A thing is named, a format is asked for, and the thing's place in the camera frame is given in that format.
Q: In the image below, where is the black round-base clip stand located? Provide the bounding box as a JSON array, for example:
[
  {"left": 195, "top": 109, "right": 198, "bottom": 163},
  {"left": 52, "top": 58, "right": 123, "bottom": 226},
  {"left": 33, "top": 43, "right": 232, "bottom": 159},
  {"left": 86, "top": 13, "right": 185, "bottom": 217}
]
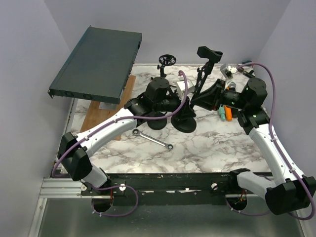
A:
[{"left": 171, "top": 46, "right": 224, "bottom": 133}]

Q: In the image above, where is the mint green toy microphone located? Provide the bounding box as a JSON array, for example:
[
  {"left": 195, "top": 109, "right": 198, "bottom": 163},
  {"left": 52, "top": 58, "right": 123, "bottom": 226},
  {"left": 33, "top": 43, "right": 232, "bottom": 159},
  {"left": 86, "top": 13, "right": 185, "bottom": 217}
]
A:
[{"left": 218, "top": 105, "right": 226, "bottom": 121}]

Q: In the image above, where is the orange toy microphone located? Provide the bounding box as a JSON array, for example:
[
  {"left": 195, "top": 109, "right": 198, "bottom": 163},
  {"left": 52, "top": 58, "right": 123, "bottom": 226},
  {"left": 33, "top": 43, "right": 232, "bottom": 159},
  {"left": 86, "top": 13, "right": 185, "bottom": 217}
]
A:
[{"left": 224, "top": 82, "right": 236, "bottom": 121}]

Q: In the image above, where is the black round-base shock-mount stand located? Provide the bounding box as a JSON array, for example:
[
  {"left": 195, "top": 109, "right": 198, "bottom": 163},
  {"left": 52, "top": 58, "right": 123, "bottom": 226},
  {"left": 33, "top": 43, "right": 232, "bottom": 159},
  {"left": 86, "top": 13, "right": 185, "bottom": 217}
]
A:
[{"left": 147, "top": 118, "right": 167, "bottom": 130}]

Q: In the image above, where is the black tripod shock-mount stand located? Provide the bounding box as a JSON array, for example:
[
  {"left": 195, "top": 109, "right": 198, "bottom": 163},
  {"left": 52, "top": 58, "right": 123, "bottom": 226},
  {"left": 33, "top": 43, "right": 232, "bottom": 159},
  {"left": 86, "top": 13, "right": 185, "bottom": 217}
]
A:
[{"left": 157, "top": 54, "right": 176, "bottom": 78}]

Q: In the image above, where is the black tripod clip stand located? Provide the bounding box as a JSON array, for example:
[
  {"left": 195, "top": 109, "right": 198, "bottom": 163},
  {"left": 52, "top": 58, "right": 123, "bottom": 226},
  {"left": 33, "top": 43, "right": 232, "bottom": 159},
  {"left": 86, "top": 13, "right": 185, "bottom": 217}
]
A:
[{"left": 194, "top": 66, "right": 207, "bottom": 95}]

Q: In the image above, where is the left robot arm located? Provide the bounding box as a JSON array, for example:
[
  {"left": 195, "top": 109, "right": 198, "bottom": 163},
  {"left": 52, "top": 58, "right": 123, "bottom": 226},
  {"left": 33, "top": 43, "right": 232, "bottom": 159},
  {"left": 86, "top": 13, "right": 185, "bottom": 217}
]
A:
[{"left": 57, "top": 71, "right": 195, "bottom": 188}]

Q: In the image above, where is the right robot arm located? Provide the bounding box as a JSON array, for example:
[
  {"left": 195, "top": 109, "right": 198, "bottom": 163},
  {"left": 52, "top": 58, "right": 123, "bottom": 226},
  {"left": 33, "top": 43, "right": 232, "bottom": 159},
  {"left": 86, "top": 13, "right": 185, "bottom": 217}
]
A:
[{"left": 191, "top": 78, "right": 316, "bottom": 215}]

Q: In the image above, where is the silver ratchet wrench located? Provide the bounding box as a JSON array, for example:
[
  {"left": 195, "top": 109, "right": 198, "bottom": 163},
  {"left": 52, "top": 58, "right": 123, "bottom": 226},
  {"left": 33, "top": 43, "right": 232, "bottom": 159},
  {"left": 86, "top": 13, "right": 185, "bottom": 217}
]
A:
[{"left": 132, "top": 128, "right": 173, "bottom": 151}]

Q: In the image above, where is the wooden board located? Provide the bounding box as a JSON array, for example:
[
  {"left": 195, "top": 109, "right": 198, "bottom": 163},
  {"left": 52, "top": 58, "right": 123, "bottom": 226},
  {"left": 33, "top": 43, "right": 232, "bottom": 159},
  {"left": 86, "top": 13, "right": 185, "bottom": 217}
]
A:
[{"left": 80, "top": 75, "right": 136, "bottom": 132}]

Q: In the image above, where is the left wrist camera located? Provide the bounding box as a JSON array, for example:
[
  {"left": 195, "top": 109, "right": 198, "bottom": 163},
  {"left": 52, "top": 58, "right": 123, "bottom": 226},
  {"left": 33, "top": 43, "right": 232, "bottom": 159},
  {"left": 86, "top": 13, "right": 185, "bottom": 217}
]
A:
[{"left": 176, "top": 80, "right": 190, "bottom": 100}]

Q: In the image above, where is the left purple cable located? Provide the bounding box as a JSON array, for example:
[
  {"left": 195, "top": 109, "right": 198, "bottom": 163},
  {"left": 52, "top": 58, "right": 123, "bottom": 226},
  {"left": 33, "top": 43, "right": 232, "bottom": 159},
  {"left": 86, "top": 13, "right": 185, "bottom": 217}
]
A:
[{"left": 51, "top": 70, "right": 190, "bottom": 218}]

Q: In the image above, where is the purple cable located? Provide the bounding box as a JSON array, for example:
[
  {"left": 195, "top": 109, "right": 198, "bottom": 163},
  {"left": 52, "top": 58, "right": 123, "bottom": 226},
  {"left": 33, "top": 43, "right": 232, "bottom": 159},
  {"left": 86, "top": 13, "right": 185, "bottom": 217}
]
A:
[
  {"left": 51, "top": 70, "right": 190, "bottom": 218},
  {"left": 226, "top": 63, "right": 316, "bottom": 220}
]

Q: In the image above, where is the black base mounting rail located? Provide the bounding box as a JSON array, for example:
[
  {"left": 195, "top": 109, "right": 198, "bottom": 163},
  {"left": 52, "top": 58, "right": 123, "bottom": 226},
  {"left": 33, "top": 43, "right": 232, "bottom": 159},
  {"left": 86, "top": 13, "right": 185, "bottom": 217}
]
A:
[{"left": 81, "top": 172, "right": 242, "bottom": 206}]

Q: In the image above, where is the dark rack-mount equipment case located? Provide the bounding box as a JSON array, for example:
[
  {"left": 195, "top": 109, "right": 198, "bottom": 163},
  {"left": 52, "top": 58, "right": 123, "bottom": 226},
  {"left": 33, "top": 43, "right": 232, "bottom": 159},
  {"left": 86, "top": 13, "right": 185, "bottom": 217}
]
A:
[{"left": 48, "top": 27, "right": 142, "bottom": 104}]

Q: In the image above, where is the aluminium frame rail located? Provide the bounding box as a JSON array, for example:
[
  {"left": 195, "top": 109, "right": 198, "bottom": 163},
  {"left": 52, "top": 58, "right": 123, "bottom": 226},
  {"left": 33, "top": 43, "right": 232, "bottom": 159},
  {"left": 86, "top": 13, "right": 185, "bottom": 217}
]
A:
[{"left": 27, "top": 158, "right": 82, "bottom": 237}]

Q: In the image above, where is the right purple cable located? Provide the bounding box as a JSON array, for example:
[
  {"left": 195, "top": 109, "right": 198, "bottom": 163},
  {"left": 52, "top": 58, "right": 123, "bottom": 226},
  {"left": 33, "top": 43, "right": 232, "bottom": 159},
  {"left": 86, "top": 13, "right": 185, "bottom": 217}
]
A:
[{"left": 226, "top": 63, "right": 316, "bottom": 220}]

